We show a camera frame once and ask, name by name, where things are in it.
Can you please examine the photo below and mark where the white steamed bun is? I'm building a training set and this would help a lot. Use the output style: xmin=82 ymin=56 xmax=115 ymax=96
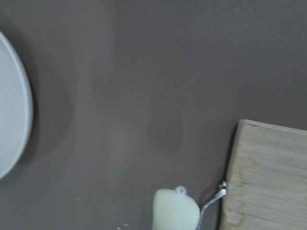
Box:
xmin=152 ymin=185 xmax=200 ymax=230

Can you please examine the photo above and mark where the round white plate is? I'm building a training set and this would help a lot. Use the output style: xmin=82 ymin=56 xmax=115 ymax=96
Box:
xmin=0 ymin=33 xmax=33 ymax=178

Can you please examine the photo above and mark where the wooden cutting board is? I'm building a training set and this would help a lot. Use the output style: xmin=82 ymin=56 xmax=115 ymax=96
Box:
xmin=219 ymin=119 xmax=307 ymax=230

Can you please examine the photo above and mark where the metal cutting board handle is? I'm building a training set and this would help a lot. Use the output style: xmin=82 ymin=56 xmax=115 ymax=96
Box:
xmin=196 ymin=181 xmax=227 ymax=230

